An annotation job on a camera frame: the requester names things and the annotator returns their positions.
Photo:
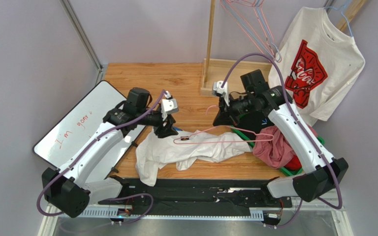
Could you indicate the black garment in bin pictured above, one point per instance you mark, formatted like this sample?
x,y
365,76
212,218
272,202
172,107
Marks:
x,y
255,122

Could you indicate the white flower print t-shirt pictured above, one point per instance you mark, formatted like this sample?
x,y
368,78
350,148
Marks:
x,y
153,153

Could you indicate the pink crumpled shirt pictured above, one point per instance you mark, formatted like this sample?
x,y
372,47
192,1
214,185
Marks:
x,y
276,153

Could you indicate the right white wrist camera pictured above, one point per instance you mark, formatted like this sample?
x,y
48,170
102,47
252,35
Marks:
x,y
220,89

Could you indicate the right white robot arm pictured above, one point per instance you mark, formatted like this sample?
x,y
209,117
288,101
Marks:
x,y
322,171

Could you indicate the green plastic bin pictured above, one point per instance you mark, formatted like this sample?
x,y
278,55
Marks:
x,y
285,171

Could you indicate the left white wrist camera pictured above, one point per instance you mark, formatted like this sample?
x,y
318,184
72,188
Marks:
x,y
169,105

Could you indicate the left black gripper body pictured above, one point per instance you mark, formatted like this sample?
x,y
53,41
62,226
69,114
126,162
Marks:
x,y
153,118

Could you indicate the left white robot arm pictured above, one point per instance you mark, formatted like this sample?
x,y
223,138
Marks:
x,y
68,188

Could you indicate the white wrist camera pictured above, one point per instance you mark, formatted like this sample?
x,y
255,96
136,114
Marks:
x,y
220,89
169,105

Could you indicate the wooden hanger rack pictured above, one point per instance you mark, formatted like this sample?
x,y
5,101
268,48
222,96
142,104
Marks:
x,y
216,69

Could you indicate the red garment in bin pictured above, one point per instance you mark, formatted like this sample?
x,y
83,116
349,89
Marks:
x,y
294,164

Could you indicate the white t-shirt red print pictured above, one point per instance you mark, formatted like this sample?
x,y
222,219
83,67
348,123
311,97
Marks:
x,y
319,64

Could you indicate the blue hanger holding shirt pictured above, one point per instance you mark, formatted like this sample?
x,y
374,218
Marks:
x,y
344,23

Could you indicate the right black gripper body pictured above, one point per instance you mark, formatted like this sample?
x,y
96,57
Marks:
x,y
223,112

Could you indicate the aluminium corner frame post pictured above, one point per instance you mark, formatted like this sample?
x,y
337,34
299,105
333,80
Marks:
x,y
72,15

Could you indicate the whiteboard with red writing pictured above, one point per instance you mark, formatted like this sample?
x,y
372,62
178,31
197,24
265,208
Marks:
x,y
72,132

